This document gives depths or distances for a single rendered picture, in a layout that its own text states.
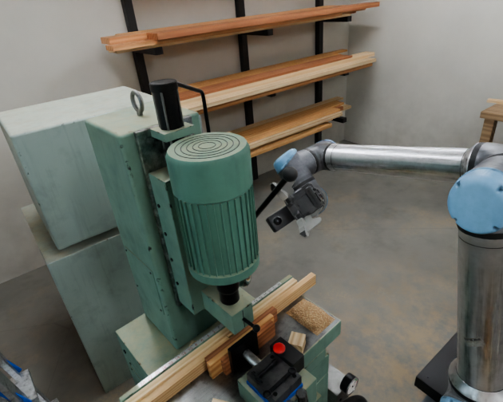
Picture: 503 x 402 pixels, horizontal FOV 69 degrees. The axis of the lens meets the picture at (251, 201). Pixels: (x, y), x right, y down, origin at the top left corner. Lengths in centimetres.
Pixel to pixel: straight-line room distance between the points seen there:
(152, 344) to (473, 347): 92
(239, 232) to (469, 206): 46
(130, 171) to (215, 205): 26
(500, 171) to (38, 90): 274
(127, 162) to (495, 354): 95
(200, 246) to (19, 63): 235
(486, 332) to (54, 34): 284
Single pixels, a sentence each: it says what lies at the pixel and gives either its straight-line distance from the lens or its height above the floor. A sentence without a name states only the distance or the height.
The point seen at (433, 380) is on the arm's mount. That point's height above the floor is 60.
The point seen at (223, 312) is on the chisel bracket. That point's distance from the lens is 99.
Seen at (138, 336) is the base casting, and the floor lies 80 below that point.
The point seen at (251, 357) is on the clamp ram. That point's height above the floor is 96.
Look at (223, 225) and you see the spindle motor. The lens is 76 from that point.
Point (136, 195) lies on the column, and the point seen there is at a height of 137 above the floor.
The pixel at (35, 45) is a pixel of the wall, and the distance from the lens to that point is 298.
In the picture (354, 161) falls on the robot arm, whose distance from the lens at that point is 114.
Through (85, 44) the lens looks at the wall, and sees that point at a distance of 304.
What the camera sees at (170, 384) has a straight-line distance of 104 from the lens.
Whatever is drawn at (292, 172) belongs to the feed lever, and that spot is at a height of 143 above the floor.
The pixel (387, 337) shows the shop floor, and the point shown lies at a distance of 236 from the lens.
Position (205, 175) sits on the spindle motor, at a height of 148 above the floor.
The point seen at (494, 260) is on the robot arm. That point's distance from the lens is 89.
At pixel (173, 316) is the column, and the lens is 118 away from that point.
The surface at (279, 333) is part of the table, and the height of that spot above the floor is 90.
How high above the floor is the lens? 177
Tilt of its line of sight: 30 degrees down
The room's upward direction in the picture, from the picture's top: 5 degrees counter-clockwise
